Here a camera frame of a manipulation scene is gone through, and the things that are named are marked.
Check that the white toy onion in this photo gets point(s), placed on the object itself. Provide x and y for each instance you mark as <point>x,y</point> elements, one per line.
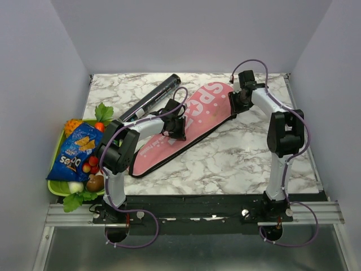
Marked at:
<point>75,187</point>

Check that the orange toy carrot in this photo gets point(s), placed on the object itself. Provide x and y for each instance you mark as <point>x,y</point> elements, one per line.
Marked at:
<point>100,126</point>

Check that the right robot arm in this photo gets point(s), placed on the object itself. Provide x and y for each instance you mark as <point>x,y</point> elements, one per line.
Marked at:
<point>285,136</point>

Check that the orange toy pineapple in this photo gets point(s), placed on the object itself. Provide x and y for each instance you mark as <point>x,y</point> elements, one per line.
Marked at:
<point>71,125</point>

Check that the pink racket bag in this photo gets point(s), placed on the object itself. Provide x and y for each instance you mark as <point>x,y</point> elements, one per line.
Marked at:
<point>207,109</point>

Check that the left aluminium rail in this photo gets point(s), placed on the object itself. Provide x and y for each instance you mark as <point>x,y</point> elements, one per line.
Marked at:
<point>83,216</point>

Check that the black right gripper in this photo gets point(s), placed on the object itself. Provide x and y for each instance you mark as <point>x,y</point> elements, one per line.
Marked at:
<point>233,108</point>

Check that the black shuttlecock tube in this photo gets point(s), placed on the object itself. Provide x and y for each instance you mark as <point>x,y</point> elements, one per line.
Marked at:
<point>144,105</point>

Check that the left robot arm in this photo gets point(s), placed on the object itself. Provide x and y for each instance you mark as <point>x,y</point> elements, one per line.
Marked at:
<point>117,146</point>

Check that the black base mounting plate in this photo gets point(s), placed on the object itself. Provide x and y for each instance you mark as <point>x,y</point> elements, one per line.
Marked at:
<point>188,214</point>

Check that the blue Doritos chip bag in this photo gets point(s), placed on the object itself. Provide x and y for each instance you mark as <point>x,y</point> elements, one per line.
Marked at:
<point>74,152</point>

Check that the aluminium rail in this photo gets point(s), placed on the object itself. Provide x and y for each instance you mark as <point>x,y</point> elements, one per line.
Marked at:
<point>83,216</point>
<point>326,213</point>

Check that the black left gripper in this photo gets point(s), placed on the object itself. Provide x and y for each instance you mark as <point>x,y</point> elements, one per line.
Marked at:
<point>180,135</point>

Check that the red toy cherries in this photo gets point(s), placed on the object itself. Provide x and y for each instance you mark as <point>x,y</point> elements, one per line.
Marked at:
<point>91,165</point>

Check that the green plastic tray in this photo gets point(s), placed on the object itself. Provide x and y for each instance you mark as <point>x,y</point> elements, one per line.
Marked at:
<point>60,188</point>

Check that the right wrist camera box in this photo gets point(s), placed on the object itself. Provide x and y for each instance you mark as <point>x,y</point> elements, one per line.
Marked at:
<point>236,87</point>

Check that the brown toy mushroom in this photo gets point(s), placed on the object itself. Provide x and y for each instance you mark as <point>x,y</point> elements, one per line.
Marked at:
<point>95,183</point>

